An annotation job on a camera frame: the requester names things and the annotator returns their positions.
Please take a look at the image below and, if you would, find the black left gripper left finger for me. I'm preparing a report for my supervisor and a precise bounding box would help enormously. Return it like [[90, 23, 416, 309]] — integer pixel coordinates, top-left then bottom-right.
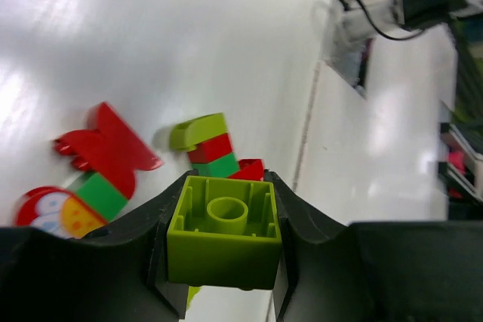
[[1, 176, 189, 321]]

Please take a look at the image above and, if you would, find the red flower lego brick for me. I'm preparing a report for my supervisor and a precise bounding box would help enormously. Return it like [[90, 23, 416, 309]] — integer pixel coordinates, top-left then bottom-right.
[[13, 186, 106, 239]]

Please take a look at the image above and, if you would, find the red small lego brick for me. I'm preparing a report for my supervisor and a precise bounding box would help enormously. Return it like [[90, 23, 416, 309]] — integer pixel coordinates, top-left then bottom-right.
[[187, 133, 233, 164]]

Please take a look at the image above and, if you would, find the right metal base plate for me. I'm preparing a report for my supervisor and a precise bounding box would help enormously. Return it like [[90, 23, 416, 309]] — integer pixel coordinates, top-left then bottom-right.
[[324, 29, 374, 99]]

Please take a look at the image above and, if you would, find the lime curved lego brick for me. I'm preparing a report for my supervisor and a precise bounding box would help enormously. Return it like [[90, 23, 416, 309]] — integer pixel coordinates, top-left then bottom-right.
[[169, 112, 228, 152]]

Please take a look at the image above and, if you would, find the green small lego brick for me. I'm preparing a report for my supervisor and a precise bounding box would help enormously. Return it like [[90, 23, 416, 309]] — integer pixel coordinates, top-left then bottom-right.
[[192, 152, 240, 178]]

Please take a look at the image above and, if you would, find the red crown lego piece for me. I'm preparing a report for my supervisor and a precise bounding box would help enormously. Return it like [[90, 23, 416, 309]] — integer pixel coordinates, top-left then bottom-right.
[[53, 102, 163, 199]]

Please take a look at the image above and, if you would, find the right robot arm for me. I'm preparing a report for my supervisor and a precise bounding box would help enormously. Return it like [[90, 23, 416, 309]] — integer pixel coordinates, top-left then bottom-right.
[[265, 0, 482, 321]]

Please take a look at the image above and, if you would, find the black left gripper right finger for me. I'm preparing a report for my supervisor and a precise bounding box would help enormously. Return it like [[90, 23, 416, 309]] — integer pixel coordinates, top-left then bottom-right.
[[265, 171, 482, 321]]

